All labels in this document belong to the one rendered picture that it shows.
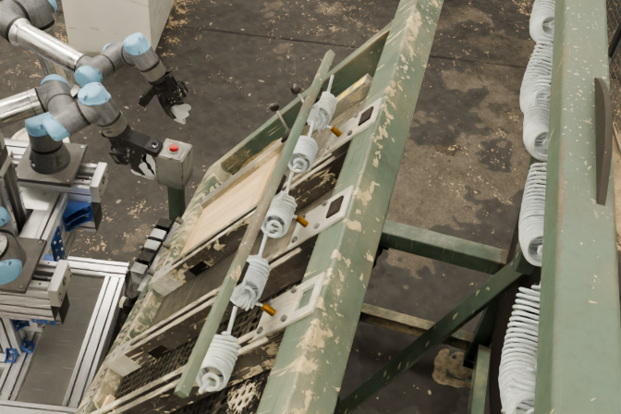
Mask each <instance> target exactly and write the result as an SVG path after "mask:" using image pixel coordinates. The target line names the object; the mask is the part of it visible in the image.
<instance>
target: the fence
mask: <svg viewBox="0 0 621 414"><path fill-rule="evenodd" d="M364 77H365V78H364ZM364 77H362V78H361V79H363V78H364V81H363V82H362V83H361V84H360V85H359V86H357V87H356V88H355V89H353V87H354V85H355V84H356V83H357V82H359V81H360V79H359V80H358V81H357V82H355V83H354V84H353V85H351V86H350V87H349V88H350V89H349V88H347V89H346V90H345V91H347V90H348V89H349V92H348V94H346V95H345V96H344V97H342V98H341V99H340V100H338V99H339V97H340V95H341V94H343V93H344V92H345V91H343V92H342V93H341V94H339V95H338V96H337V97H335V99H336V101H337V105H336V108H335V112H334V115H333V117H332V119H331V121H332V120H333V119H335V118H336V117H337V116H339V115H341V114H342V113H343V112H345V111H346V110H347V109H348V108H349V107H350V106H352V105H353V104H355V103H356V102H358V101H359V100H360V99H362V98H363V97H365V96H366V95H367V94H368V92H369V89H370V86H371V83H372V80H373V78H372V77H371V76H370V75H369V74H366V75H365V76H364ZM331 121H330V122H331ZM310 127H311V125H307V126H305V127H304V129H303V130H302V132H301V135H300V136H308V134H309V131H310ZM285 144H286V141H285V142H284V143H282V142H281V140H279V141H278V142H277V143H275V144H274V145H273V146H271V147H270V148H269V149H268V150H266V151H265V152H263V153H262V154H261V155H259V156H258V157H257V158H255V159H254V160H253V161H251V162H250V163H249V164H247V165H246V166H244V167H243V168H242V169H241V170H239V171H238V172H237V173H235V174H234V175H233V176H231V177H230V178H229V179H228V180H227V181H225V182H224V183H223V184H221V185H220V186H219V187H217V188H216V189H215V190H213V191H212V192H211V193H209V194H208V195H207V196H205V197H204V199H203V201H202V203H201V207H203V208H204V209H205V208H206V207H207V206H209V205H210V204H211V203H213V202H214V201H216V200H217V199H218V198H220V197H221V196H222V195H224V194H225V193H227V192H228V191H229V190H230V189H232V188H233V187H234V186H235V185H237V184H238V183H239V182H241V181H242V180H243V179H245V178H246V177H248V176H249V175H251V174H252V173H253V172H255V171H256V170H257V169H259V168H260V167H261V166H263V165H264V164H266V163H267V162H268V161H270V160H271V159H272V158H274V157H275V156H276V155H277V154H278V153H279V154H281V152H282V150H283V148H284V146H285Z"/></svg>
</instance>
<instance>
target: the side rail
mask: <svg viewBox="0 0 621 414"><path fill-rule="evenodd" d="M392 24H393V21H392V22H390V23H389V24H388V25H387V26H385V27H384V28H383V29H382V30H380V31H379V32H378V33H376V34H375V35H374V36H373V37H371V38H370V39H369V40H368V41H367V42H365V43H364V44H363V45H362V46H361V47H360V48H358V49H357V50H356V51H355V52H353V53H352V54H351V55H349V56H348V57H347V58H346V59H344V60H343V61H342V62H341V63H339V64H338V65H337V66H336V67H334V68H333V69H332V70H330V71H329V72H328V73H327V74H326V77H325V79H324V81H323V85H322V87H323V88H324V90H323V92H325V91H327V89H328V86H329V82H330V78H331V76H332V75H335V76H334V79H333V83H332V87H331V90H330V93H331V94H333V96H334V97H337V96H338V95H339V94H341V93H342V92H343V91H345V90H346V89H347V88H349V87H350V86H351V85H353V84H354V83H355V82H357V81H358V80H359V79H361V78H362V77H364V76H365V75H366V74H369V75H370V76H371V77H372V78H373V77H374V74H375V71H376V68H377V66H378V64H379V61H380V58H381V55H382V52H383V49H384V46H385V43H386V40H387V37H388V34H389V31H390V29H391V27H392ZM309 90H310V88H308V89H307V90H305V91H304V92H303V93H302V94H301V96H302V98H303V100H304V101H305V99H306V96H307V94H308V92H309ZM302 105H303V103H302V102H301V100H300V99H299V97H297V98H296V99H295V100H293V101H292V102H291V103H289V104H288V105H287V106H286V107H284V108H283V109H282V110H281V111H279V113H280V115H281V117H282V118H283V119H284V121H285V122H286V125H287V127H288V128H292V127H293V126H294V123H295V121H296V119H297V117H298V113H299V111H300V109H301V107H302ZM285 131H286V129H285V127H284V125H283V123H282V122H281V120H280V118H279V117H278V115H277V114H276V115H274V116H273V117H272V118H270V119H269V120H268V121H267V122H265V123H264V124H263V125H262V126H260V127H259V128H258V129H256V130H255V131H254V132H253V133H251V134H250V135H249V136H248V137H247V138H246V139H244V140H243V141H242V142H240V143H239V144H238V145H237V146H236V147H235V148H233V149H232V150H231V151H230V152H228V153H227V154H226V155H224V157H223V159H222V161H221V163H220V165H221V166H222V167H224V168H225V169H226V170H227V171H228V172H229V173H230V174H232V175H234V174H235V173H237V172H238V171H239V170H241V169H242V168H243V167H244V166H246V165H247V164H249V163H250V162H251V161H253V160H254V159H255V158H257V157H258V156H259V155H261V154H262V153H263V152H265V151H266V150H268V149H269V148H270V146H271V145H272V144H274V143H275V142H276V141H278V140H279V139H281V138H283V136H284V133H285Z"/></svg>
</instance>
